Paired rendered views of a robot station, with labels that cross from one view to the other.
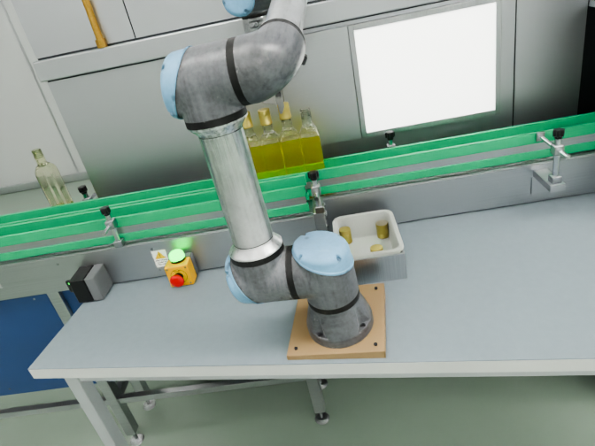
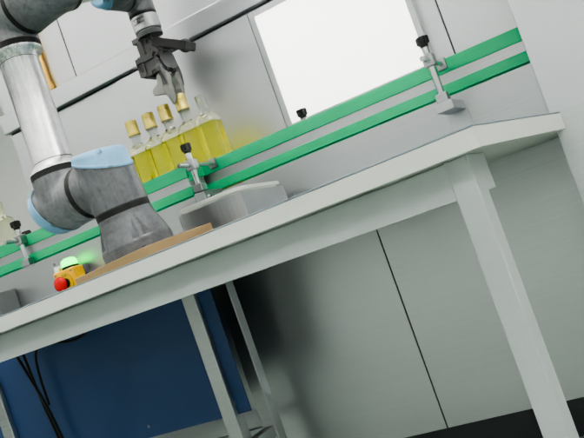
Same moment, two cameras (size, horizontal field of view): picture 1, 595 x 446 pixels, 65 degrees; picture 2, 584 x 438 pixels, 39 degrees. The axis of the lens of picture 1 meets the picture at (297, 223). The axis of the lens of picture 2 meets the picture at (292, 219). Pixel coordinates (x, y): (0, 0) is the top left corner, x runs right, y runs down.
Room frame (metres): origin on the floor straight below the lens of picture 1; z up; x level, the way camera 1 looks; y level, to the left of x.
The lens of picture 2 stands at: (-0.67, -0.87, 0.65)
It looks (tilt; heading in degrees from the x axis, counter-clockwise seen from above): 3 degrees up; 18
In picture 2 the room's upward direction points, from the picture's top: 20 degrees counter-clockwise
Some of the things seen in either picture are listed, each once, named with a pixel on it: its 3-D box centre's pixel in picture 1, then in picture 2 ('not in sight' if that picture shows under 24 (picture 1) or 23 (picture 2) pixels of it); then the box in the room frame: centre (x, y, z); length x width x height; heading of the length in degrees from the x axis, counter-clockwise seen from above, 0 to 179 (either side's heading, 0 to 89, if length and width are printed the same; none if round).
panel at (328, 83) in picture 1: (348, 85); (263, 76); (1.44, -0.24, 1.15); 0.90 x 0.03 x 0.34; 83
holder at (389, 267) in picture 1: (366, 242); (242, 215); (1.12, -0.18, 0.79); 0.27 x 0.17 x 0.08; 173
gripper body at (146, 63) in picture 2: not in sight; (154, 54); (1.34, 0.00, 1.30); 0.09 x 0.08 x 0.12; 83
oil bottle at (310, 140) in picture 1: (313, 158); (218, 150); (1.33, -0.09, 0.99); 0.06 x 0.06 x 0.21; 84
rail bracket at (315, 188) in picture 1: (316, 188); (197, 167); (1.20, -0.07, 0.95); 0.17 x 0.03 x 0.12; 173
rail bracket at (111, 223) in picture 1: (110, 231); (16, 245); (1.23, 0.53, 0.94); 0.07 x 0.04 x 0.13; 173
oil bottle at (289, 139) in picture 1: (295, 162); (201, 158); (1.33, -0.03, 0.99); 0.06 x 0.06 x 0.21; 83
